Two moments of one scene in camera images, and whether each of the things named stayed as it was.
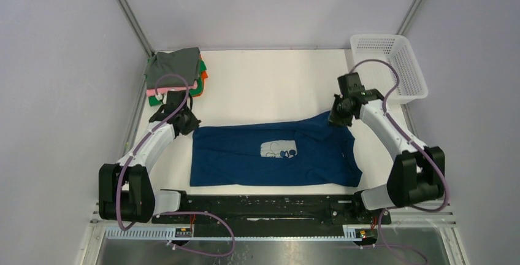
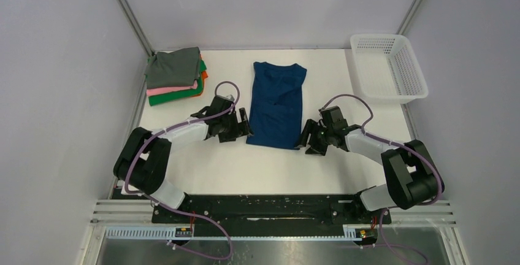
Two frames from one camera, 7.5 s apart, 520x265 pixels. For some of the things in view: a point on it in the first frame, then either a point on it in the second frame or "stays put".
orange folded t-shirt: [203, 76] stays put
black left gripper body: [191, 122] to [229, 129]
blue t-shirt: [305, 149] to [276, 110]
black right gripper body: [338, 115] to [321, 138]
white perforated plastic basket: [380, 75] stays put
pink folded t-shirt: [164, 89] stays put
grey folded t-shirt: [185, 62] stays put
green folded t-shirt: [154, 100] stays put
